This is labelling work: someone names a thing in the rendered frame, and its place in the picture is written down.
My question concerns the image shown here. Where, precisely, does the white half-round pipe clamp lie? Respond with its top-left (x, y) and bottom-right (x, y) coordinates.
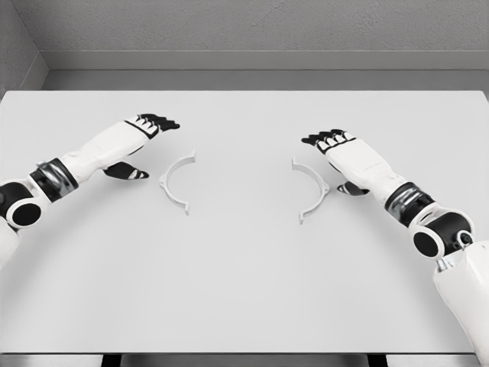
top-left (290, 154), bottom-right (331, 226)
top-left (157, 148), bottom-right (197, 216)

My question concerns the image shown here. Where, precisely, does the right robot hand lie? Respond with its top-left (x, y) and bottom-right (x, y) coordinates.
top-left (300, 129), bottom-right (394, 196)

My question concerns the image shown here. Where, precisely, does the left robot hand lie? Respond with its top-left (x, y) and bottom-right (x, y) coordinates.
top-left (89, 112), bottom-right (182, 181)

